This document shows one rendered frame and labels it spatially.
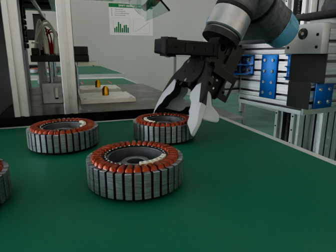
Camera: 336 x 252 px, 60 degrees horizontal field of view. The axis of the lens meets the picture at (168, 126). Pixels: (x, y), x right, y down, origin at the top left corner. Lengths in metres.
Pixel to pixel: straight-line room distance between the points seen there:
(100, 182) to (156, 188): 0.06
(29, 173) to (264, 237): 0.29
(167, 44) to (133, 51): 5.84
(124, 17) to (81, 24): 0.86
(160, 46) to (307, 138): 1.06
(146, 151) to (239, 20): 0.31
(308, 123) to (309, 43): 0.50
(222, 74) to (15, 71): 0.42
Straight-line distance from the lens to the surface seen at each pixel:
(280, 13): 0.65
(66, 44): 0.68
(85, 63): 0.85
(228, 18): 0.56
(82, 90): 1.05
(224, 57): 0.58
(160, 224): 0.28
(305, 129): 1.42
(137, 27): 6.38
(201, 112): 0.48
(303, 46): 1.04
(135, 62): 6.35
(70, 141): 0.46
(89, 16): 6.26
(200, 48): 0.53
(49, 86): 0.85
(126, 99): 0.82
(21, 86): 0.68
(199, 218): 0.28
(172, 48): 0.50
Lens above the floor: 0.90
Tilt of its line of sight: 14 degrees down
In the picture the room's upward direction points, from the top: straight up
